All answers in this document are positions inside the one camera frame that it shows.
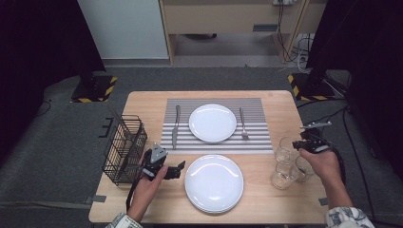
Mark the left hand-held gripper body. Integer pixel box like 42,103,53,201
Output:
141,142,174,181

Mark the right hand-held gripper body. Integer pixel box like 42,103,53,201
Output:
299,121,333,155

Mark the black wire cutlery basket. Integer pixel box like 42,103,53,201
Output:
102,114,148,187

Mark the white plate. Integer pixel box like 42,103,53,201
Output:
184,154,245,212
188,104,238,143
189,202,239,215

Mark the steel fork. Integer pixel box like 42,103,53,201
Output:
239,106,250,141

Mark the person's right hand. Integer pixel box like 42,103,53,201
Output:
298,148,342,188

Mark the person's left hand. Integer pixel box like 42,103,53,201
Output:
127,164,169,223

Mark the grey striped placemat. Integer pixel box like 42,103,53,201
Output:
159,97,274,156

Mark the black striped stand base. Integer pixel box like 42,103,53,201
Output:
69,75,119,104
286,72,336,103

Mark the dark curtain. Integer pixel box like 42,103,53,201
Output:
0,0,106,165
305,0,403,181

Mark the white panel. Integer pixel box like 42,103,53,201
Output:
77,0,169,61

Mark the wooden desk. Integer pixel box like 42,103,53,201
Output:
158,0,329,66

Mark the black floor cable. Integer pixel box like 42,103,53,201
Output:
308,107,349,127
296,98,349,110
33,99,52,118
341,107,403,222

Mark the white cable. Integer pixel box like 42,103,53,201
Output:
295,33,316,74

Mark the black hanging cable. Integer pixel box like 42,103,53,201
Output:
277,3,297,64

